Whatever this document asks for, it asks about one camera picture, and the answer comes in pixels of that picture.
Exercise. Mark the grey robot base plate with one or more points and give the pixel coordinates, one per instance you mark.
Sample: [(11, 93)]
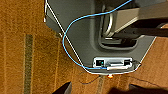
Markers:
[(80, 36)]

